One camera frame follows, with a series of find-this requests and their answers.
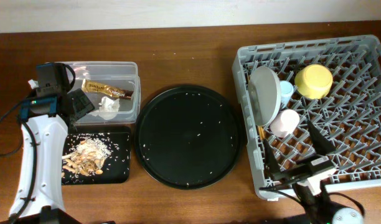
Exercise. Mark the round black tray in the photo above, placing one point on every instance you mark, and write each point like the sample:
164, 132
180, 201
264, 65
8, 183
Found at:
188, 137

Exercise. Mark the clear plastic bin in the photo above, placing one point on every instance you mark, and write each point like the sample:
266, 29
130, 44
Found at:
122, 75

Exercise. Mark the blue plastic cup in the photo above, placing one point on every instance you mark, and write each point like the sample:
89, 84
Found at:
287, 91

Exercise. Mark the black rectangular tray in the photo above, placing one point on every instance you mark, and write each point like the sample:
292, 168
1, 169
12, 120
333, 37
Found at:
115, 168

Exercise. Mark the pink plastic cup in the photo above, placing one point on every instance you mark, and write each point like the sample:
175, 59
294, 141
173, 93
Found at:
285, 123

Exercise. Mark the grey dishwasher rack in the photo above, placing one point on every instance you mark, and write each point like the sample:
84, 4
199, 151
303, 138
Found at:
349, 116

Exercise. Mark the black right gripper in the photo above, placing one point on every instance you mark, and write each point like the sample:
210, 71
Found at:
294, 171

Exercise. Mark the brown coffee sachet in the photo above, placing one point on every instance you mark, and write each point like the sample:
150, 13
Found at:
91, 86

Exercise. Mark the crumpled white tissue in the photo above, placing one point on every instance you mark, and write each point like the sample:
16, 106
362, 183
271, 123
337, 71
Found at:
108, 108

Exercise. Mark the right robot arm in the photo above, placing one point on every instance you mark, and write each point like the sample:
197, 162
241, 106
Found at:
323, 208

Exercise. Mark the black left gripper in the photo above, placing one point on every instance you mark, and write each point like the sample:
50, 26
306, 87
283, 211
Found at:
79, 101

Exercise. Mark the wooden chopstick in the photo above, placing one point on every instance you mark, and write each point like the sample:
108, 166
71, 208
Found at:
261, 132

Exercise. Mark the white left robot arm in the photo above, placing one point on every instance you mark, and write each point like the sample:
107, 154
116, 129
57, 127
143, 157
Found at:
46, 117

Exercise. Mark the peanut shells and rice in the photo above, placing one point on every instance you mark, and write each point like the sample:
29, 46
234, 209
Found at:
87, 155

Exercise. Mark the light grey plate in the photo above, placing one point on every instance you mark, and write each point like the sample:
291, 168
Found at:
265, 95

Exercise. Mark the yellow bowl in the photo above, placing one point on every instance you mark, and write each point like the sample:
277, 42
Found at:
314, 81

